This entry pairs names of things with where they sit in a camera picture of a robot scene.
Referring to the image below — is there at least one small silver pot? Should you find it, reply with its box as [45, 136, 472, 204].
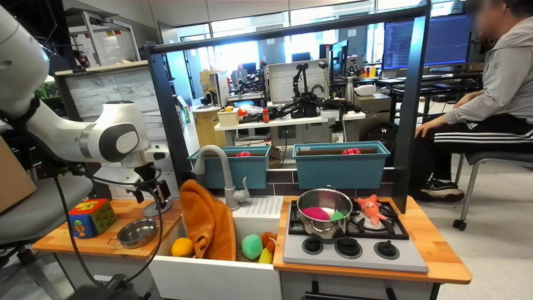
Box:
[115, 217, 162, 251]

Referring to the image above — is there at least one gray toy faucet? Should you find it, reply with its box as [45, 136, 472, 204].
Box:
[192, 144, 252, 212]

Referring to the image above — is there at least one toy oven cabinet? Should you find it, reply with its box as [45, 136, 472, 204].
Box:
[277, 272, 440, 300]

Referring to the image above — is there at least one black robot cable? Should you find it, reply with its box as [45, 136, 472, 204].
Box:
[52, 174, 165, 291]

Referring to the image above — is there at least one pink toy in pot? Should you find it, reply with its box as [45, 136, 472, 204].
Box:
[300, 206, 332, 224]

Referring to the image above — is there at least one yellow toy food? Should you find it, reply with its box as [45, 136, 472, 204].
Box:
[257, 247, 275, 266]

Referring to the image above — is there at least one teal plastic bin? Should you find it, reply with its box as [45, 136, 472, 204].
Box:
[292, 141, 392, 192]
[188, 146, 273, 192]

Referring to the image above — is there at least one white lab table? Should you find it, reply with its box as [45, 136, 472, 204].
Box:
[213, 107, 368, 147]

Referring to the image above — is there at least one black metal chair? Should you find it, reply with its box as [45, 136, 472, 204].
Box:
[452, 147, 533, 234]

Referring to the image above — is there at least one gray wood plank panel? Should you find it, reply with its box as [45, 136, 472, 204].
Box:
[63, 66, 168, 147]

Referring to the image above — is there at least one large steel pot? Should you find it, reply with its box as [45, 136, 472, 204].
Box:
[295, 187, 355, 242]

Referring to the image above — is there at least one seated person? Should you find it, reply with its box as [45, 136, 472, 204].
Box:
[413, 0, 533, 204]

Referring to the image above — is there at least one gray office chair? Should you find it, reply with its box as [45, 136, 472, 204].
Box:
[0, 174, 95, 300]

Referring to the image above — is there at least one pink toy lobster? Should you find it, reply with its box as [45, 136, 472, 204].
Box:
[355, 194, 388, 227]

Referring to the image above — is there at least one white sink basin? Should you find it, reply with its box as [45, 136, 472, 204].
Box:
[148, 196, 287, 300]

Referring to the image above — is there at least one colourful soft toy cube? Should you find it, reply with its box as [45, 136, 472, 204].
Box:
[67, 197, 118, 241]

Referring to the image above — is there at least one orange toy food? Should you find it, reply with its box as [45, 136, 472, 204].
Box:
[262, 231, 278, 257]

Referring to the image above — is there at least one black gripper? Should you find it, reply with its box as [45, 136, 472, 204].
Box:
[130, 162, 173, 211]

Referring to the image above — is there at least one brown cardboard box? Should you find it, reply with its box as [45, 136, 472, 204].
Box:
[0, 137, 38, 216]

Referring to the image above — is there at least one toy stove top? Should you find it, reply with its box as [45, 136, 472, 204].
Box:
[282, 197, 430, 276]

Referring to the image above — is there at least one green toy ball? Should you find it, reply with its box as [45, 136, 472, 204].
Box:
[240, 232, 265, 262]

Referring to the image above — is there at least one blue computer monitor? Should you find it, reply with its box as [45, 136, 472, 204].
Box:
[382, 14, 473, 74]

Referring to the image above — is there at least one black metal frame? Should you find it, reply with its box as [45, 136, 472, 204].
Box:
[140, 2, 433, 216]

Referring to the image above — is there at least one orange towel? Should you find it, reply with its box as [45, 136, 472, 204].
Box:
[178, 179, 238, 262]

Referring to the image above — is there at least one yellow toy ball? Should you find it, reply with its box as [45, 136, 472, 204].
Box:
[170, 237, 197, 259]

